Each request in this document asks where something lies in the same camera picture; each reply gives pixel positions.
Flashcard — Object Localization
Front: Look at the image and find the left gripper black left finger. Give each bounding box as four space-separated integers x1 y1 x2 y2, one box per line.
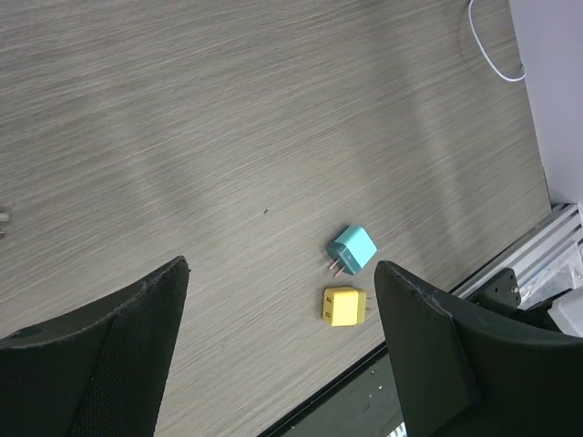
1 256 189 436

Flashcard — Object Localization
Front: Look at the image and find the yellow plug adapter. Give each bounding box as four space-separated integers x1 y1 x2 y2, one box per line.
322 286 372 327

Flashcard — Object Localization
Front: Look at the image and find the white charger cable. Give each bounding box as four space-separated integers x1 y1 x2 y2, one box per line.
466 0 527 84

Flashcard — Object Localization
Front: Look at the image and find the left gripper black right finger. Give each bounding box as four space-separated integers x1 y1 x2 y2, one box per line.
374 261 582 436

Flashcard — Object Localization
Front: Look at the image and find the front aluminium frame rail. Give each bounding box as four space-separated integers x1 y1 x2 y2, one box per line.
452 204 582 312

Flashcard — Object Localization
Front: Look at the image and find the teal plug adapter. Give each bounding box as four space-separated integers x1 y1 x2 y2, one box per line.
325 225 377 278

